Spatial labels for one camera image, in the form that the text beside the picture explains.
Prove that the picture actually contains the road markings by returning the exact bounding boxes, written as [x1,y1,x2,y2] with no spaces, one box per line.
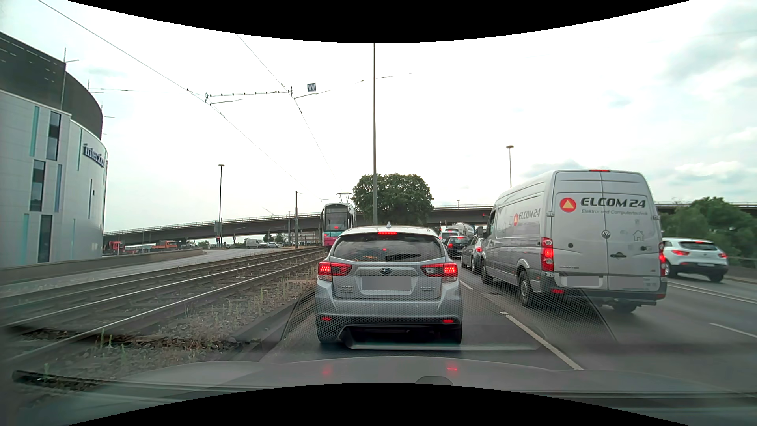
[458,278,757,371]

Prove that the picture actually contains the tall grey pole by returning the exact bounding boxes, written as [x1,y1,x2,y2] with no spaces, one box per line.
[371,43,379,226]

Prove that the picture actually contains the overhead wires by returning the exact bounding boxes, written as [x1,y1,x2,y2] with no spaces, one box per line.
[35,0,415,196]

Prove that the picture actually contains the green bushes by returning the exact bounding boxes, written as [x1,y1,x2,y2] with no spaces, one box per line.
[659,197,757,268]

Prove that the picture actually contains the car's own bonnet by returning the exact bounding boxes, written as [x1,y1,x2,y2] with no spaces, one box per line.
[12,355,757,409]

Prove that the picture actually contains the silver grey van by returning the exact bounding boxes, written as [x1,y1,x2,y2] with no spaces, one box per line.
[476,169,668,314]

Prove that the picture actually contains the low concrete wall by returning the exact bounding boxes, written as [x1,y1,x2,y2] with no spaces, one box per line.
[0,248,207,286]

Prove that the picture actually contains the tram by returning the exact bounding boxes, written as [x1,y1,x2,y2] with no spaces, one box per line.
[320,193,357,248]

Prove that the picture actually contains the concrete road bridge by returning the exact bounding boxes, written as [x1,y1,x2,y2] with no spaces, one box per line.
[103,201,757,247]

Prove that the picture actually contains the round green tree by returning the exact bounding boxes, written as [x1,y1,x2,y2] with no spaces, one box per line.
[352,173,435,227]

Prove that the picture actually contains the round grey building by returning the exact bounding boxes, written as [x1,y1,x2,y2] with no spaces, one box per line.
[0,32,109,269]

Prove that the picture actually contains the grey asphalt road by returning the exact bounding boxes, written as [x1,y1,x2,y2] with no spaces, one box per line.
[260,260,757,391]

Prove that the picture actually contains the gravel tram track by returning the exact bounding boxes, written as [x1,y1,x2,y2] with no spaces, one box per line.
[0,247,330,391]

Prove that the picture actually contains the white car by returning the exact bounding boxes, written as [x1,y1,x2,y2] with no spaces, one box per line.
[661,237,729,283]

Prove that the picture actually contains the silver hatchback car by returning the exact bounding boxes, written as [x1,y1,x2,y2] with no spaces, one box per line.
[314,224,464,346]

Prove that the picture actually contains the queue of cars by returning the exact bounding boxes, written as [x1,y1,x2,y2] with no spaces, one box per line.
[439,222,487,275]

